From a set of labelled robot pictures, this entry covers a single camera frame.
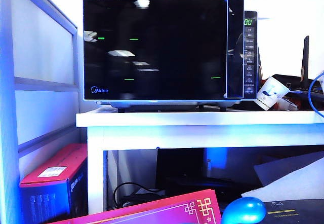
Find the black floor cable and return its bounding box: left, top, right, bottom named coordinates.
left=113, top=181, right=167, bottom=210

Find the glossy blue rounded object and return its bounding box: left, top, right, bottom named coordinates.
left=222, top=197, right=268, bottom=224

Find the red and black ASUS box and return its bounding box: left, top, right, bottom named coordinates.
left=19, top=142, right=89, bottom=224

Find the black power adapter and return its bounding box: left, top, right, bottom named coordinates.
left=120, top=193, right=167, bottom=208

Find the white table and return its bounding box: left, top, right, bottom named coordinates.
left=75, top=108, right=324, bottom=216

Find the white blue-print paper cup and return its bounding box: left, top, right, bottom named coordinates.
left=254, top=76, right=292, bottom=111

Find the black computer case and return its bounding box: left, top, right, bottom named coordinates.
left=156, top=147, right=206, bottom=192

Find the black glass microwave door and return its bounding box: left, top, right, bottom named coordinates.
left=83, top=0, right=245, bottom=100

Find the black router with antennas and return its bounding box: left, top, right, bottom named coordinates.
left=257, top=35, right=324, bottom=101

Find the white foam sheet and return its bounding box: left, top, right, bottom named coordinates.
left=241, top=150, right=324, bottom=202

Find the red and white packet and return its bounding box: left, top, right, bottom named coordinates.
left=274, top=94, right=314, bottom=111

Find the blue cable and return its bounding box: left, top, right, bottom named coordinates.
left=308, top=71, right=324, bottom=119

